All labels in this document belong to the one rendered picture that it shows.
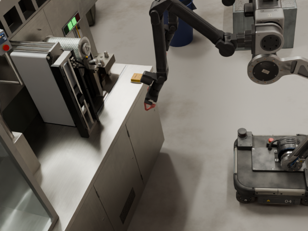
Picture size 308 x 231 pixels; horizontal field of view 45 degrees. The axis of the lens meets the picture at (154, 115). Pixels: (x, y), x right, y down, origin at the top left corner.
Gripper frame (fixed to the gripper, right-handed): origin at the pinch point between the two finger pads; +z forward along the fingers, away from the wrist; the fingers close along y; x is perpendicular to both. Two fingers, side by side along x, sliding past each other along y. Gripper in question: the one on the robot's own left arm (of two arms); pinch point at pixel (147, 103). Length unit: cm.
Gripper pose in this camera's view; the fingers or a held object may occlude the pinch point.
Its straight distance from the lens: 219.8
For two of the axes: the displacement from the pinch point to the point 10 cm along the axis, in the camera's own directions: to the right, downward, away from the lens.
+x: 9.3, 3.5, 1.4
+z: -3.4, 6.3, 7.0
